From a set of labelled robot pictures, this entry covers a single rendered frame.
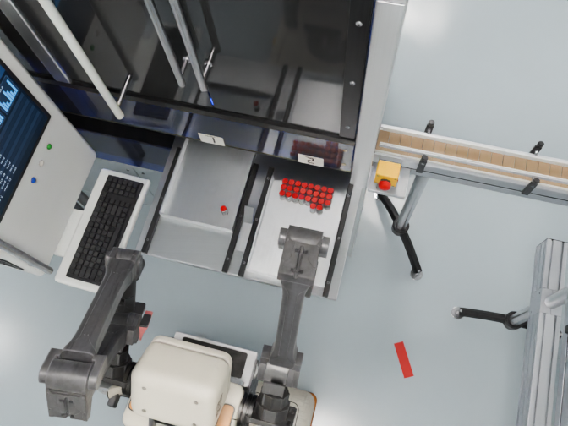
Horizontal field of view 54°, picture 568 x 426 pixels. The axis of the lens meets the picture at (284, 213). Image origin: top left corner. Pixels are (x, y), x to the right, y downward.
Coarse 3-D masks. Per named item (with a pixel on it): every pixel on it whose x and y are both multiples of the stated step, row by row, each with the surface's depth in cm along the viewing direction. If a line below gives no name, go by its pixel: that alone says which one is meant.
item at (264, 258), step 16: (272, 176) 193; (272, 192) 195; (272, 208) 193; (288, 208) 192; (304, 208) 192; (336, 208) 191; (272, 224) 191; (288, 224) 190; (304, 224) 190; (320, 224) 190; (336, 224) 189; (256, 240) 189; (272, 240) 189; (256, 256) 187; (272, 256) 187; (256, 272) 184; (272, 272) 185; (320, 272) 184; (320, 288) 182
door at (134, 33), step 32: (32, 0) 139; (64, 0) 136; (96, 0) 132; (128, 0) 129; (160, 0) 126; (96, 32) 146; (128, 32) 142; (64, 64) 167; (96, 64) 162; (128, 64) 157; (160, 64) 153; (160, 96) 170; (192, 96) 165
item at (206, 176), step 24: (192, 144) 203; (192, 168) 199; (216, 168) 199; (240, 168) 198; (168, 192) 195; (192, 192) 196; (216, 192) 196; (240, 192) 195; (168, 216) 192; (192, 216) 193; (216, 216) 193
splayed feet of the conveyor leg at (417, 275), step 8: (384, 200) 275; (392, 208) 271; (392, 216) 269; (392, 224) 267; (408, 224) 266; (400, 232) 265; (408, 240) 264; (408, 248) 264; (408, 256) 265; (416, 256) 265; (416, 264) 264; (416, 272) 265; (416, 280) 270
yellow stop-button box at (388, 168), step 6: (384, 156) 181; (378, 162) 181; (384, 162) 180; (390, 162) 180; (396, 162) 180; (378, 168) 179; (384, 168) 179; (390, 168) 179; (396, 168) 179; (378, 174) 179; (384, 174) 179; (390, 174) 178; (396, 174) 178; (378, 180) 183; (384, 180) 181; (390, 180) 180; (396, 180) 179
